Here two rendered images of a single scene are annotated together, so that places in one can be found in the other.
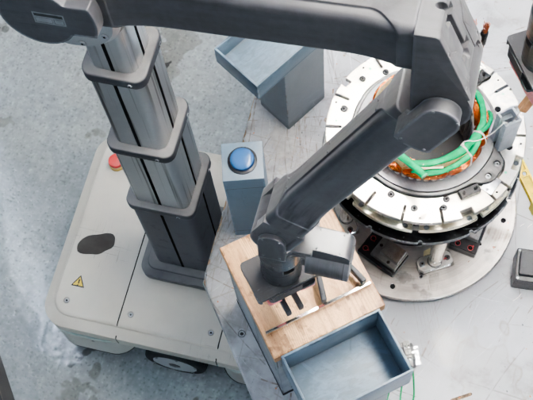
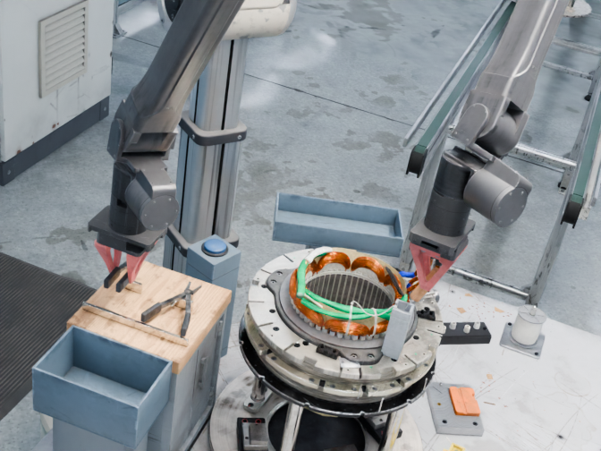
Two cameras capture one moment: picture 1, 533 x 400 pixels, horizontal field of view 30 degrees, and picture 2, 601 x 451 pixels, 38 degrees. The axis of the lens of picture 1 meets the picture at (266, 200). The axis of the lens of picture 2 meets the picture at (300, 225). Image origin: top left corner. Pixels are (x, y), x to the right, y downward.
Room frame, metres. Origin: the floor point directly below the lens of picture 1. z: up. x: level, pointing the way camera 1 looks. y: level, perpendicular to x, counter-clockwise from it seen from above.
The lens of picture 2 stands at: (-0.33, -0.78, 1.97)
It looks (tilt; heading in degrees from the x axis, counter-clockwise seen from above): 33 degrees down; 31
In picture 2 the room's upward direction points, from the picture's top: 10 degrees clockwise
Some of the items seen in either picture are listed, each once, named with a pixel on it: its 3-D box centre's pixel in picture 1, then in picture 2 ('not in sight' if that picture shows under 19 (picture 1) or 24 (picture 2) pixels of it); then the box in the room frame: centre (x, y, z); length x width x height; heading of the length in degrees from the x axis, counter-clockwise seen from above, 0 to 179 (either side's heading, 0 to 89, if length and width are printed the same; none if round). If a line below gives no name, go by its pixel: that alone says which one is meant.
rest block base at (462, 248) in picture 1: (469, 232); not in sight; (0.61, -0.36, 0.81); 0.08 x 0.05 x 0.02; 147
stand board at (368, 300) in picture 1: (301, 278); (152, 311); (0.49, -0.04, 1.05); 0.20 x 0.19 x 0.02; 18
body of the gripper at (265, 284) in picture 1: (281, 263); (129, 214); (0.45, -0.01, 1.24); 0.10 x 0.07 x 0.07; 108
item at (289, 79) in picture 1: (289, 64); (326, 273); (0.95, -0.08, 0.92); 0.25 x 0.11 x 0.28; 126
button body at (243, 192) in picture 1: (247, 190); (207, 302); (0.72, 0.03, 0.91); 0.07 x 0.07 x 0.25; 85
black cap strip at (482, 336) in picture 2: not in sight; (454, 333); (1.15, -0.31, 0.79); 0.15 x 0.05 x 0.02; 138
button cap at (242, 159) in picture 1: (242, 159); (215, 245); (0.72, 0.03, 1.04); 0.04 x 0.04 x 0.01
